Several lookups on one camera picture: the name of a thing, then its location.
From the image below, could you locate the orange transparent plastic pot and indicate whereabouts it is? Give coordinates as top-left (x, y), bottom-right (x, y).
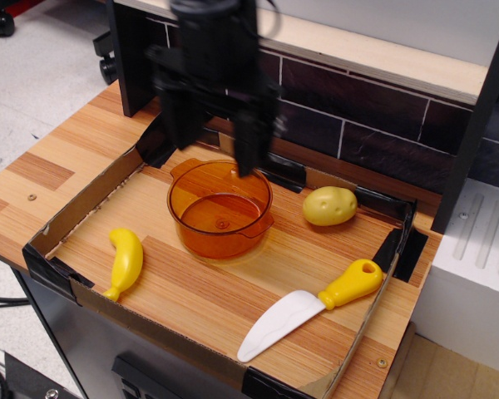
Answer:
top-left (167, 159), bottom-right (274, 259)

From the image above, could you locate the black caster wheel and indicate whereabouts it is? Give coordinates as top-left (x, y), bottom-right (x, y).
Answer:
top-left (0, 10), bottom-right (15, 37)

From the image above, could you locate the yellow toy banana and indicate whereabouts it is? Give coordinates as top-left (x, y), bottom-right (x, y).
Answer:
top-left (103, 228), bottom-right (143, 302)

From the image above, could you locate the cardboard fence with black tape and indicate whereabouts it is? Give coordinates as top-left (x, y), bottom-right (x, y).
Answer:
top-left (23, 126), bottom-right (427, 398)

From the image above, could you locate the black upright shelf post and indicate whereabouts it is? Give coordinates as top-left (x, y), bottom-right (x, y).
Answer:
top-left (106, 1), bottom-right (167, 116)

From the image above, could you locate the yellow handled white toy knife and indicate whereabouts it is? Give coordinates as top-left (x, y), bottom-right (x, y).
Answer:
top-left (237, 259), bottom-right (383, 363)

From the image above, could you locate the black right frame post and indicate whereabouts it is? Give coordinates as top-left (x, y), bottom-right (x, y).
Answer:
top-left (430, 0), bottom-right (499, 235)

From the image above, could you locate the white toy sink drainboard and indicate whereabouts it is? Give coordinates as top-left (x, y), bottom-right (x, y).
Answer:
top-left (412, 180), bottom-right (499, 371)

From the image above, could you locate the yellow toy potato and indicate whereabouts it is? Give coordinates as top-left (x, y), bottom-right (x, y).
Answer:
top-left (302, 186), bottom-right (358, 226)

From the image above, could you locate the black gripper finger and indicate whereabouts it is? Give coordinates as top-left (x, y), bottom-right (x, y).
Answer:
top-left (233, 108), bottom-right (274, 177)
top-left (160, 86), bottom-right (210, 150)

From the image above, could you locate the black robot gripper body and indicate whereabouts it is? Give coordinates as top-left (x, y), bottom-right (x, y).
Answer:
top-left (146, 1), bottom-right (280, 128)

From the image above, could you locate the black chair caster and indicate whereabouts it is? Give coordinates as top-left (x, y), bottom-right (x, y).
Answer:
top-left (92, 31), bottom-right (117, 85)

